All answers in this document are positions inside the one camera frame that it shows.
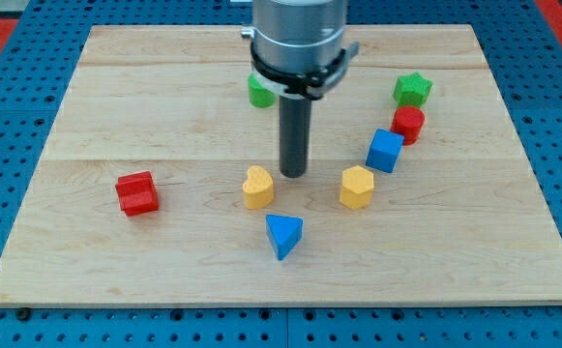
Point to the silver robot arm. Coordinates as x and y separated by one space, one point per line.
297 36

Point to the yellow heart block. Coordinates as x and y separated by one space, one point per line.
258 189

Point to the red star block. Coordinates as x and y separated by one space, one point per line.
137 194

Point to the green star block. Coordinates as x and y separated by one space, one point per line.
412 90

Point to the blue triangle block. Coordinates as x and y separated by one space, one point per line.
284 233

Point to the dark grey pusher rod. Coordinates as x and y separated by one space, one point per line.
295 121

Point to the yellow hexagon block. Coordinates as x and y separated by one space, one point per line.
357 187

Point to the green cylinder block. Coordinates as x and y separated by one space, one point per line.
258 95

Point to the blue cube block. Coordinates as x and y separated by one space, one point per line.
384 150

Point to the wooden board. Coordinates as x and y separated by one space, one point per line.
461 221

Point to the red cylinder block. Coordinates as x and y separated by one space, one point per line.
408 121

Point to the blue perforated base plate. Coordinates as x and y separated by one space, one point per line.
38 61

